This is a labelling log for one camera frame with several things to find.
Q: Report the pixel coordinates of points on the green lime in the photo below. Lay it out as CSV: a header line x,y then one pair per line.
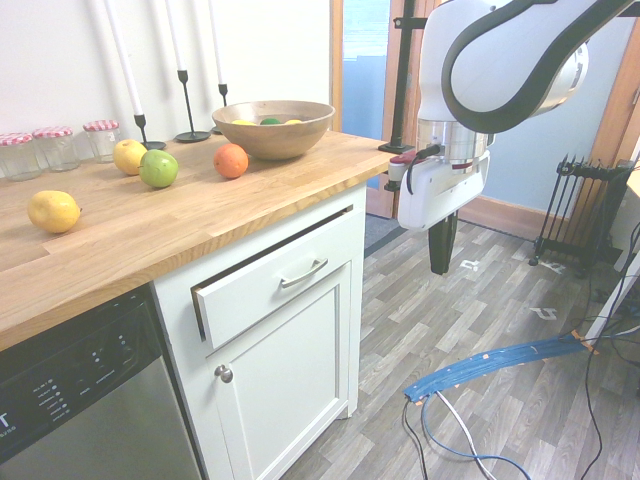
x,y
270,121

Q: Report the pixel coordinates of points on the large wooden bowl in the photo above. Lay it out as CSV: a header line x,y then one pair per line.
x,y
272,140

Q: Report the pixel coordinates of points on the yellow apple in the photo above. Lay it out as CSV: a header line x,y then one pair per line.
x,y
127,156

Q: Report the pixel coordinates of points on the green apple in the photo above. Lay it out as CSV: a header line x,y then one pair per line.
x,y
159,169

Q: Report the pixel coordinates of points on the yellow lemon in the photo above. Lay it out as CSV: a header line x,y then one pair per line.
x,y
294,121
52,212

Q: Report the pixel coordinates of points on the white island cabinet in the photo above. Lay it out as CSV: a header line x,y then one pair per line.
x,y
172,325

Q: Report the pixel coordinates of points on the glass jar red checked lid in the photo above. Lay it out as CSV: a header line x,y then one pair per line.
x,y
55,150
102,142
17,160

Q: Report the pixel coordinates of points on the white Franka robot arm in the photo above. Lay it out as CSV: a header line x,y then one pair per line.
x,y
435,60

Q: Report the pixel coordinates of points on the black camera stand pole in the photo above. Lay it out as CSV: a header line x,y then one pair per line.
x,y
401,100

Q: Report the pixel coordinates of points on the wooden framed glass door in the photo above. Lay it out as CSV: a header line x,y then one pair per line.
x,y
365,100

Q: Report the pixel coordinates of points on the white wooden drawer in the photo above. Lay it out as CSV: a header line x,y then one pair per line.
x,y
250,305

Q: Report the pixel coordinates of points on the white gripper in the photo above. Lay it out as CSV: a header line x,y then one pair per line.
x,y
435,200

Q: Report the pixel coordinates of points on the white tape marker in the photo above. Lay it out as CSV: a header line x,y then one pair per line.
x,y
469,265
545,313
554,266

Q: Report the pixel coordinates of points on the dark blue doormat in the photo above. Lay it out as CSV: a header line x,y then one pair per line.
x,y
387,235

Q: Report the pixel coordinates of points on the black oil radiator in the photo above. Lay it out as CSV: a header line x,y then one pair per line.
x,y
585,215

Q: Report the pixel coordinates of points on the black candle holder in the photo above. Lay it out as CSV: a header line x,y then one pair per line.
x,y
223,89
140,121
192,136

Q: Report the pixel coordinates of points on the orange fruit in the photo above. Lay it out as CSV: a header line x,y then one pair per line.
x,y
231,161

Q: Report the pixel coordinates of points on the red white wrist camera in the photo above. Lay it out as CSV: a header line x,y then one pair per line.
x,y
401,162

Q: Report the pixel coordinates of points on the long yellow squash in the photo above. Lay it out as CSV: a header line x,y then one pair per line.
x,y
242,122

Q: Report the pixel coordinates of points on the white cabinet door with knob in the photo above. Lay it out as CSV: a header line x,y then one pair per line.
x,y
285,375

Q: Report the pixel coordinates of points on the white desk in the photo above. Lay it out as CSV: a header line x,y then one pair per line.
x,y
612,305

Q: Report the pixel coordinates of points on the stainless steel dishwasher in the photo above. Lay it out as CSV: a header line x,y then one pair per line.
x,y
100,410

